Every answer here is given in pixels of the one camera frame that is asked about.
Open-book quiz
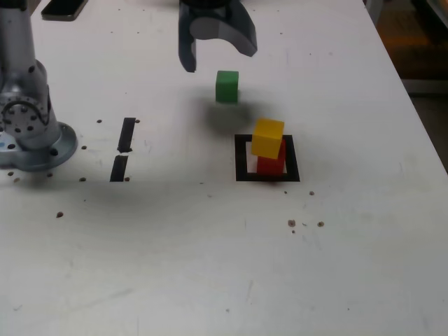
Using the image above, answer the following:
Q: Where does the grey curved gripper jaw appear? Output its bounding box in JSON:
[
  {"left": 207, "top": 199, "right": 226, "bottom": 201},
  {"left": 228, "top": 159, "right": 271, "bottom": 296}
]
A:
[{"left": 190, "top": 0, "right": 259, "bottom": 57}]

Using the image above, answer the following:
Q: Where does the green cube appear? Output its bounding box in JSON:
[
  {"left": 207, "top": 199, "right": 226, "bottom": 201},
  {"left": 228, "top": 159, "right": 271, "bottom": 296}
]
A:
[{"left": 215, "top": 69, "right": 240, "bottom": 105}]

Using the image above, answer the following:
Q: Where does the black tape square outline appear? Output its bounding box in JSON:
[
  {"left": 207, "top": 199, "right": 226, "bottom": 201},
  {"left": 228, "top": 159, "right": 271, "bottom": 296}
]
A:
[{"left": 234, "top": 134, "right": 301, "bottom": 183}]

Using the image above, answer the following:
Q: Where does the red cube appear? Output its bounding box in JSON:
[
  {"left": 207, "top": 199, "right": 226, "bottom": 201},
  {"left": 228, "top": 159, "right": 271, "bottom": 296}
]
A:
[{"left": 256, "top": 139, "right": 287, "bottom": 176}]

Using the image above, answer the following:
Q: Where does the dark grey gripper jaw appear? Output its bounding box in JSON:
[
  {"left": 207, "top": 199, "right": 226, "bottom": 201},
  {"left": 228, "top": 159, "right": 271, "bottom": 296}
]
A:
[{"left": 178, "top": 3, "right": 197, "bottom": 74}]

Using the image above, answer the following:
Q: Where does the black tape strip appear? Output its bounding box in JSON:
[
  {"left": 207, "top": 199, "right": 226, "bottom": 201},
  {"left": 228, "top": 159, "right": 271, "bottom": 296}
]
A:
[{"left": 109, "top": 117, "right": 137, "bottom": 183}]

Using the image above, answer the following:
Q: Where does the yellow cube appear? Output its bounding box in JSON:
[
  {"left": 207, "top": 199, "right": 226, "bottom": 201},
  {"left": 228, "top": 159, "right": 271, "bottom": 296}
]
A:
[{"left": 251, "top": 118, "right": 286, "bottom": 160}]

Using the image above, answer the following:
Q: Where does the black smartphone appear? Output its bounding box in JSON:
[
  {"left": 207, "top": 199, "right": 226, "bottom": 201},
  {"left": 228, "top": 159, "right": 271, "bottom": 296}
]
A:
[{"left": 41, "top": 0, "right": 88, "bottom": 22}]

